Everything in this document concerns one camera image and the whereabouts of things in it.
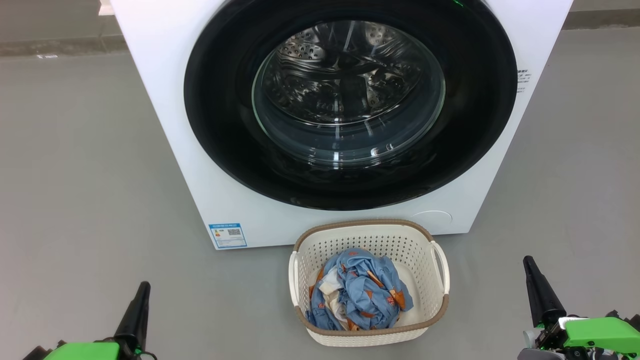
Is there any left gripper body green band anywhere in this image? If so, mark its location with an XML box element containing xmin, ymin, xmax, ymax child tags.
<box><xmin>22</xmin><ymin>338</ymin><xmax>136</xmax><ymax>360</ymax></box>

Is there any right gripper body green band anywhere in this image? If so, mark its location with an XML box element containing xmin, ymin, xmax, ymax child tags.
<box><xmin>517</xmin><ymin>315</ymin><xmax>640</xmax><ymax>360</ymax></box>

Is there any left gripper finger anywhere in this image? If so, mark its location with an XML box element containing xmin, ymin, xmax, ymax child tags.
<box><xmin>114</xmin><ymin>281</ymin><xmax>151</xmax><ymax>352</ymax></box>

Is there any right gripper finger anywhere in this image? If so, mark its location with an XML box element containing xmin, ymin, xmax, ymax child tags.
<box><xmin>523</xmin><ymin>255</ymin><xmax>567</xmax><ymax>329</ymax></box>

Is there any blue orange-print garment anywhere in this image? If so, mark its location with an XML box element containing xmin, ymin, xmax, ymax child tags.
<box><xmin>334</xmin><ymin>248</ymin><xmax>415</xmax><ymax>331</ymax></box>

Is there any black-rimmed glass washer door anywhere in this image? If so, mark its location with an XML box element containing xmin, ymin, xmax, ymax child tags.
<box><xmin>183</xmin><ymin>0</ymin><xmax>519</xmax><ymax>211</ymax></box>

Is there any white front-load washing machine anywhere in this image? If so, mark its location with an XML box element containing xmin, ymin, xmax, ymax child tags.
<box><xmin>109</xmin><ymin>0</ymin><xmax>574</xmax><ymax>251</ymax></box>

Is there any stainless steel washing machine drum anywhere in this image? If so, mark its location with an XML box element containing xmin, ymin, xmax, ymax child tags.
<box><xmin>259</xmin><ymin>21</ymin><xmax>437</xmax><ymax>127</ymax></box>

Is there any blue energy label sticker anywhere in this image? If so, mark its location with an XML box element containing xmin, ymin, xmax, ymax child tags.
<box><xmin>208</xmin><ymin>223</ymin><xmax>248</xmax><ymax>249</ymax></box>

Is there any cream perforated laundry basket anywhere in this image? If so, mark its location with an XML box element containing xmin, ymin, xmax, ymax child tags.
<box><xmin>288</xmin><ymin>219</ymin><xmax>451</xmax><ymax>348</ymax></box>

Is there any round white filter cover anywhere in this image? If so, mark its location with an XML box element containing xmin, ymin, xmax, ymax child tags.
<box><xmin>412</xmin><ymin>210</ymin><xmax>454</xmax><ymax>236</ymax></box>

